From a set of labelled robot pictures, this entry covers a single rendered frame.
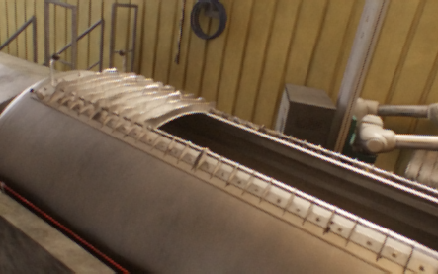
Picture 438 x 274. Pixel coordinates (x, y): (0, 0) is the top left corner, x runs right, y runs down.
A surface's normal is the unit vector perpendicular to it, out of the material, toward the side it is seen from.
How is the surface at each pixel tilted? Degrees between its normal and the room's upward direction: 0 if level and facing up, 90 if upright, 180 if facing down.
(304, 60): 90
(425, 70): 90
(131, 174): 47
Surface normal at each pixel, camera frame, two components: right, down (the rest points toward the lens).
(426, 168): -0.50, -0.07
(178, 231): -0.40, -0.32
